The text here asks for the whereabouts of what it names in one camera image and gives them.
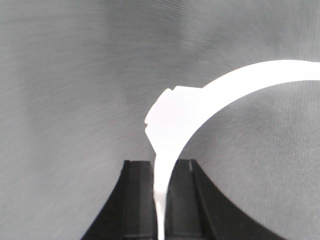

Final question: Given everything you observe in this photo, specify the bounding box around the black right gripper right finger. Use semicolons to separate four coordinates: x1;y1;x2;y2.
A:
165;159;281;240

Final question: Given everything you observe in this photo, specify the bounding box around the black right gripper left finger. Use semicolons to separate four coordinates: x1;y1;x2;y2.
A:
82;160;158;240

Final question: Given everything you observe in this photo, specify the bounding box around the white pipe clamp with stub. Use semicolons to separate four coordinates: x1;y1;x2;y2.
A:
144;59;320;240

